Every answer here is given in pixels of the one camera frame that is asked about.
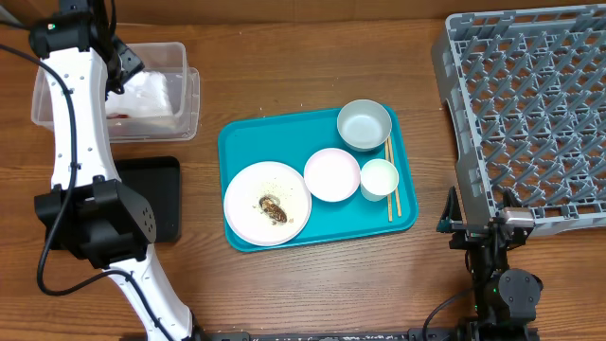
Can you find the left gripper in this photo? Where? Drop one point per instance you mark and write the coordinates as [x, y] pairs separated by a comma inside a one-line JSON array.
[[133, 64]]

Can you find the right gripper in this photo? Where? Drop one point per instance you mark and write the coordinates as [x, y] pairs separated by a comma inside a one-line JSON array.
[[450, 222]]

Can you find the white napkin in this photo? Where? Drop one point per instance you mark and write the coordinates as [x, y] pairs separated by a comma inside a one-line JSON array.
[[146, 95]]

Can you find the red snack wrapper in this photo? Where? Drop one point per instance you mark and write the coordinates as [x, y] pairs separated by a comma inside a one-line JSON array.
[[117, 116]]

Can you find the small white cup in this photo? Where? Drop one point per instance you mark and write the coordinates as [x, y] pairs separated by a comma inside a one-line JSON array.
[[379, 178]]

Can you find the large white plate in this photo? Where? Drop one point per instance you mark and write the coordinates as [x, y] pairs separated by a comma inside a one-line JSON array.
[[280, 182]]

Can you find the brown food scrap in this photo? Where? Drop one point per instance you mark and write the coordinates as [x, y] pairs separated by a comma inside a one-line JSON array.
[[272, 210]]

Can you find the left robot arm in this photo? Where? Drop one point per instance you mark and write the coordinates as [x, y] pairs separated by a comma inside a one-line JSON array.
[[132, 264]]

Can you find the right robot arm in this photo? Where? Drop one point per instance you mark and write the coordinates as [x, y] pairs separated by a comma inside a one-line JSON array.
[[505, 298]]

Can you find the grey dishwasher rack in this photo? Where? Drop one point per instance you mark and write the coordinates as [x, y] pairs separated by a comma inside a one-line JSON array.
[[526, 92]]

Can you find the clear plastic bin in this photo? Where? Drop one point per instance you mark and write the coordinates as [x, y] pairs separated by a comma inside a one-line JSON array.
[[84, 74]]

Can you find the wooden chopstick right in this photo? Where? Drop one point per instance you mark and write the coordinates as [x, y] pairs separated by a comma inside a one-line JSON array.
[[392, 160]]

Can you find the wooden chopstick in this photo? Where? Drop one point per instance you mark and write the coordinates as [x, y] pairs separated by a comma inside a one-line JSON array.
[[392, 160], [388, 197]]

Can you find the wooden chopstick left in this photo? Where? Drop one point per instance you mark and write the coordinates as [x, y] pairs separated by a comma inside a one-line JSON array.
[[388, 197]]

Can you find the black plastic tray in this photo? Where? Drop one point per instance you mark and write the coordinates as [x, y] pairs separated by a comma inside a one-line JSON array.
[[161, 199]]

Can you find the grey-green bowl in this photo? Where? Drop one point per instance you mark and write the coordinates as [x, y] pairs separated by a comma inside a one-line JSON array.
[[364, 125]]

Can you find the pink shallow bowl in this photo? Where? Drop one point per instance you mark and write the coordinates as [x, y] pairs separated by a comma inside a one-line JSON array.
[[332, 175]]

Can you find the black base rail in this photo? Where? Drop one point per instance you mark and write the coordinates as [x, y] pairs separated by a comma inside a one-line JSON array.
[[434, 334]]

